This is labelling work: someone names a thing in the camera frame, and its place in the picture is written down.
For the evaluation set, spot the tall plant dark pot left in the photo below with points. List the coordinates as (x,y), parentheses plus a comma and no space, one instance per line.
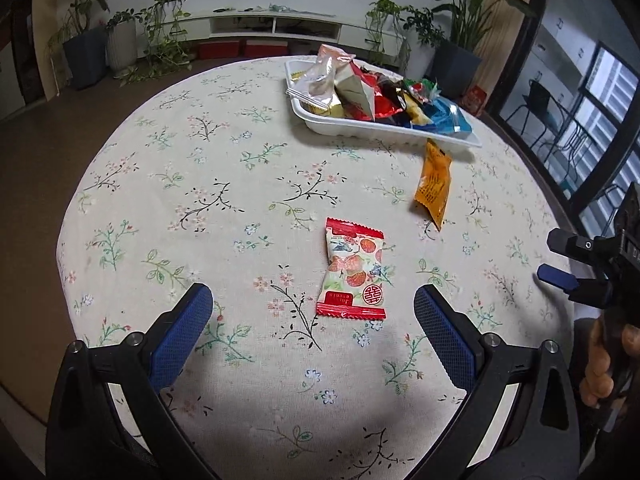
(83,44)

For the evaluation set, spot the person's right hand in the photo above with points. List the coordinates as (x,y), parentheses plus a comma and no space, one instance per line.
(597,383)

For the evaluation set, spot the plant in white ribbed pot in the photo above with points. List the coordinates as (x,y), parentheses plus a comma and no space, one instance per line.
(121,41)

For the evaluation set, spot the clear orange pastry packet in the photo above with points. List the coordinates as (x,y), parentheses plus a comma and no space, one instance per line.
(315,85)

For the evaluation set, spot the blue yellow snack packet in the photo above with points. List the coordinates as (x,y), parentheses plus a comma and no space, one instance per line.
(412,108)

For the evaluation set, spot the trailing pothos plant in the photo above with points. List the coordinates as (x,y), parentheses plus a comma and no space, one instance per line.
(387,34)
(165,41)

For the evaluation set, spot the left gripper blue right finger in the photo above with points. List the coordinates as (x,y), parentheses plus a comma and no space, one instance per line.
(452,335)

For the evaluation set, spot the black balcony chair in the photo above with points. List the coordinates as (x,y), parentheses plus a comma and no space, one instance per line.
(539,103)

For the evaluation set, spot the large leaf plant dark pot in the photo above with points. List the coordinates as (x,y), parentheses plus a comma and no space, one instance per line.
(455,62)

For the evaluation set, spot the red carton on floor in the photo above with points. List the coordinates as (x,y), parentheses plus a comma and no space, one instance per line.
(474,100)

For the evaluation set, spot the white tv console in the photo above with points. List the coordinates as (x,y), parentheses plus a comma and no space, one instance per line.
(329,29)

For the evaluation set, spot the red peach candy packet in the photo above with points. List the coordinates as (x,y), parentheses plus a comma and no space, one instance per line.
(353,284)

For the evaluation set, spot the red storage box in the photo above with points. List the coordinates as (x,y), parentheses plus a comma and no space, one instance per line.
(261,48)
(219,49)

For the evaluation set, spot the plant in white pot right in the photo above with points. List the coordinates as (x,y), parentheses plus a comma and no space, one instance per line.
(423,36)

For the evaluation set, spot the floral round tablecloth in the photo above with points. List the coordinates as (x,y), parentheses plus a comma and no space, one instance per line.
(215,180)

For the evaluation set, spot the green red candy packet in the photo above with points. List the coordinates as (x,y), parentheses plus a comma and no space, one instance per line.
(422,91)

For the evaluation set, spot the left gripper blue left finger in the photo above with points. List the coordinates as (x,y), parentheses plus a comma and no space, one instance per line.
(174,334)

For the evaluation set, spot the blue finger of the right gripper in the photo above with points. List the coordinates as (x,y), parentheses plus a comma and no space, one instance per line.
(557,278)

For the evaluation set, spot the right red storage box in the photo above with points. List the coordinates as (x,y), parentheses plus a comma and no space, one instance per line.
(261,48)

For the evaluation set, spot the white plastic tray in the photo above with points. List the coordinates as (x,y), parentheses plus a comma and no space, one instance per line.
(454,140)

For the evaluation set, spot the light blue snack packet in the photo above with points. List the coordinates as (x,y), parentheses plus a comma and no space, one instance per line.
(446,118)

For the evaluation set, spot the white red snack bag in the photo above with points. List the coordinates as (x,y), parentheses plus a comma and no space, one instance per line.
(357,88)

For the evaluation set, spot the trailing pothos plant right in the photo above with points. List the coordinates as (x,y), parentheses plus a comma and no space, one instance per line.
(387,34)

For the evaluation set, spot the trailing pothos plant left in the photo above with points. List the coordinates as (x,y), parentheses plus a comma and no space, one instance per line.
(165,41)

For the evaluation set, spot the left red storage box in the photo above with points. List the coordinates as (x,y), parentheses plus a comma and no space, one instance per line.
(219,49)

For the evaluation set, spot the orange snack packet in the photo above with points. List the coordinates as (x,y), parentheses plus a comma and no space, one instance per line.
(434,184)

